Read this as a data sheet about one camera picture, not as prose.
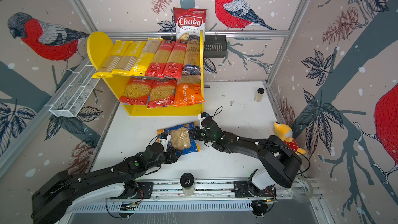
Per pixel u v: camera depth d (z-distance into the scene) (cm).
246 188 73
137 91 92
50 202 41
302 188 74
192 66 68
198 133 74
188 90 89
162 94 91
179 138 83
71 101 71
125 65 71
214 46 95
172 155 73
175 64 69
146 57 73
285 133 85
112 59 73
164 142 76
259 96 105
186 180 67
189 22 83
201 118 79
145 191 73
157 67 68
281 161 43
